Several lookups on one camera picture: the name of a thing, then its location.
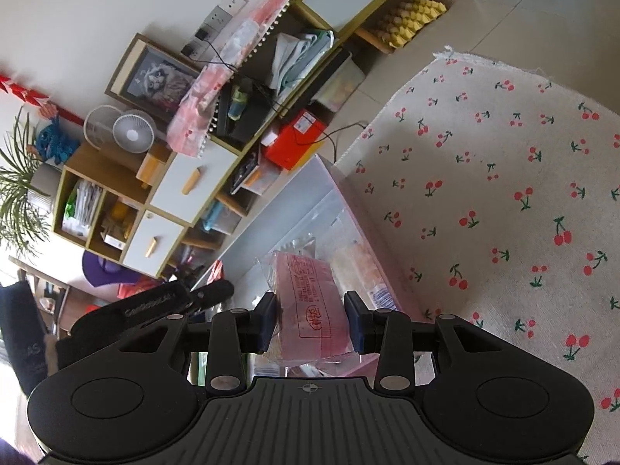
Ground folded pale cloths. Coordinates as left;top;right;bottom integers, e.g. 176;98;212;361
270;29;336;94

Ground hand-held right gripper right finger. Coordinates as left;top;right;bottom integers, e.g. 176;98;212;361
344;292;517;396

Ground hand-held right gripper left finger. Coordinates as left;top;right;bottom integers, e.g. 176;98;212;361
104;292;278;396

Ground wooden TV cabinet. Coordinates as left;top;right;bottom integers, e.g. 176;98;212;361
51;0;432;279

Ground pink box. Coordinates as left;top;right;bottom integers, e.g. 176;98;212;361
189;154;405;379

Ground black storage box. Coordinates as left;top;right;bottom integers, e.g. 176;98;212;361
214;75;273;145

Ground blue knit toy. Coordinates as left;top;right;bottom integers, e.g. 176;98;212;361
33;122;81;164

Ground purple hat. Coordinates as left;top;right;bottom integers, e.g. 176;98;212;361
81;250;148;288

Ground orange cardboard box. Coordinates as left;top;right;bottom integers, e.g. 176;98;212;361
136;152;174;188

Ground pink puffed snack packet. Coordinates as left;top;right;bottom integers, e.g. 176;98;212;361
256;235;363;365

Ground yellow egg tray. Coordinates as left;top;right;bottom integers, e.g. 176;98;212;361
369;0;449;53

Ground framed cat picture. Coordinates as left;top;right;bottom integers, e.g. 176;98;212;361
105;33;203;125

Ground white desk fan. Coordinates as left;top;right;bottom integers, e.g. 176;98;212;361
83;105;158;157

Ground black printed cloth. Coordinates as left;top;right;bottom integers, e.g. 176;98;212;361
0;282;49;398

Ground clear bin with blue lid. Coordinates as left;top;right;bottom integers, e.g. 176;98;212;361
201;201;243;236

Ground stack of paper bags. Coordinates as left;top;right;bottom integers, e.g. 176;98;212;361
62;179;105;239

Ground clear storage bin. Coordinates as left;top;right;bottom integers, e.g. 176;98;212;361
314;50;367;116

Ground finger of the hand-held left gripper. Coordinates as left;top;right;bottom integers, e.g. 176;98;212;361
190;279;234;312

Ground green potted plant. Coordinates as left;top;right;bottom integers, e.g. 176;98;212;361
0;105;55;258

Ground red box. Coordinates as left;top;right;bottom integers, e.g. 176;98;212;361
260;108;333;171

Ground red paper garland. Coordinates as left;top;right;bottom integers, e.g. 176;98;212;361
0;72;90;129

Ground pink cloth with pompom trim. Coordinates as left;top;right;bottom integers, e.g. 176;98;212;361
167;0;331;158

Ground small clear blue packet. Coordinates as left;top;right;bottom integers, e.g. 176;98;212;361
367;285;399;312

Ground cherry print cloth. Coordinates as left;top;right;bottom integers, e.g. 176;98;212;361
333;46;620;465

